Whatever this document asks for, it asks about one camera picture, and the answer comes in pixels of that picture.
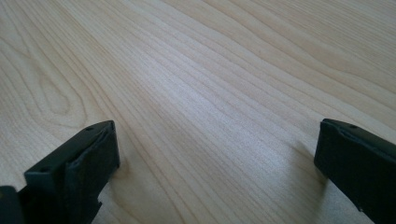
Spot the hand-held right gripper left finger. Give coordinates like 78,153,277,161
18,120,121,224

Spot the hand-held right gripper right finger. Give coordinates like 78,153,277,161
313,118,396,224

